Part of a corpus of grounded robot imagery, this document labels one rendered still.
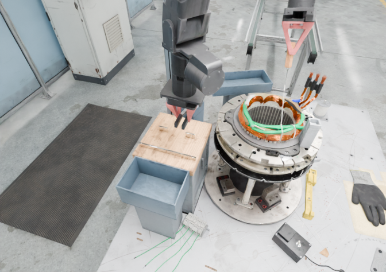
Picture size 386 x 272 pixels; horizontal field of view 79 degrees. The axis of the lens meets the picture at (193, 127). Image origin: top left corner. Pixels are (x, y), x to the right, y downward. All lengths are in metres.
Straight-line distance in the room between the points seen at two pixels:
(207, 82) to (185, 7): 0.13
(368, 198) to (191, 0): 0.95
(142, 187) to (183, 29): 0.47
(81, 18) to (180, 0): 2.30
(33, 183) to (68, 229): 0.54
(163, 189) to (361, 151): 0.93
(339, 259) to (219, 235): 0.38
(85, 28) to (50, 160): 1.31
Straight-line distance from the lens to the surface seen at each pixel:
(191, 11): 0.43
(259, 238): 0.90
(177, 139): 0.73
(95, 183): 2.01
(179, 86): 0.52
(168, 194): 0.71
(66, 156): 2.29
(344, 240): 1.01
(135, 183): 0.74
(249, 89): 0.99
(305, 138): 0.70
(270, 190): 0.88
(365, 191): 1.14
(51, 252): 1.90
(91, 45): 2.78
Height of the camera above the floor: 1.60
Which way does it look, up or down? 45 degrees down
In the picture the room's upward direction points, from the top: straight up
